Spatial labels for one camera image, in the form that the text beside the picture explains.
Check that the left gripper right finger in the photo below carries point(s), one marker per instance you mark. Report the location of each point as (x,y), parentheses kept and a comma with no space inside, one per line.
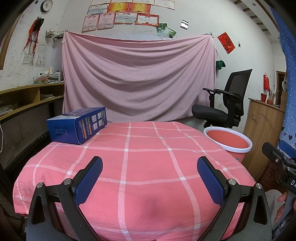
(254,222)

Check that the stack of books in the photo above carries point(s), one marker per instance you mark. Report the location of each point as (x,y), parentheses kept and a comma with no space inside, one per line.
(49,76)

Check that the wooden wall shelf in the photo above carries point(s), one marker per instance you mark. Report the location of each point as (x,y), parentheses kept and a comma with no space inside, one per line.
(29,97)

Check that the pink certificate left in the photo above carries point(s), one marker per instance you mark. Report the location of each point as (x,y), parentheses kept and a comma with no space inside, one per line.
(90,23)

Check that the round wall clock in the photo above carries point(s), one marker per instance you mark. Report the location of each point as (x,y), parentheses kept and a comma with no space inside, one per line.
(46,6)

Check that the person's right hand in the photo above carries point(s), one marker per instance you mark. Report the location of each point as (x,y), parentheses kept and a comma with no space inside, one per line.
(282,199)

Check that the pink certificate right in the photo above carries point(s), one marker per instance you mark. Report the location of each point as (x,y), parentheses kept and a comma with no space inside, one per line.
(106,21)

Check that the red white plastic bin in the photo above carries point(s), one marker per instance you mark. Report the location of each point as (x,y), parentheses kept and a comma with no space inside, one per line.
(235,143)

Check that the blue dotted curtain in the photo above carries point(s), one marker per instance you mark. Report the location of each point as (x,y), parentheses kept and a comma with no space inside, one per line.
(287,43)

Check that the blue cardboard box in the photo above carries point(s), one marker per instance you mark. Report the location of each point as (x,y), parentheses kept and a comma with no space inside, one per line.
(78,126)

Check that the framed certificate red border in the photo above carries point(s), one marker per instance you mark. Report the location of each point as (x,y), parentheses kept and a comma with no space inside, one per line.
(147,20)

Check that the black office chair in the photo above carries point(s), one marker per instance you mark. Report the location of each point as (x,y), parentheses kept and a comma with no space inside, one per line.
(233,99)

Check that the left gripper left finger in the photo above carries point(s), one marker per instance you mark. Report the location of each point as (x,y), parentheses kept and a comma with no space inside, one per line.
(44,222)

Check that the red diamond wall poster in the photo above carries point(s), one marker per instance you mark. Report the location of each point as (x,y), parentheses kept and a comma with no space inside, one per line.
(226,42)

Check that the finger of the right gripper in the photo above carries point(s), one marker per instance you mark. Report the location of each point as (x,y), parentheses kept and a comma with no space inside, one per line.
(274,155)
(286,148)

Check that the pink checked tablecloth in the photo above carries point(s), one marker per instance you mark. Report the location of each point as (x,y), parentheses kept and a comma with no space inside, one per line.
(149,188)

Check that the small white wall card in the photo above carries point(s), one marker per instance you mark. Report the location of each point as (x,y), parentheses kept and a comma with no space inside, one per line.
(184,24)

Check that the red tassel wall decoration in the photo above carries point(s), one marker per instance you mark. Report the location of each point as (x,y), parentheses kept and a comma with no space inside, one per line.
(33,33)

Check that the pink hanging sheet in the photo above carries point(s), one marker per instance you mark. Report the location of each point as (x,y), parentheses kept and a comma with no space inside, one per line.
(138,80)

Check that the pink certificate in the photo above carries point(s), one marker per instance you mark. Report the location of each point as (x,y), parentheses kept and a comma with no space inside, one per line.
(90,23)
(106,21)

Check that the red hanging ornament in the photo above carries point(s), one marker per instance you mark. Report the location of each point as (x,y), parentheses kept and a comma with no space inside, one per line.
(266,85)

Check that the red cup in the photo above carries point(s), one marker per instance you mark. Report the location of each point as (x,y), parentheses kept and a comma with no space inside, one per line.
(263,97)

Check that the green photo cards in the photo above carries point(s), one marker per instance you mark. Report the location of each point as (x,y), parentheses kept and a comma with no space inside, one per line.
(164,31)

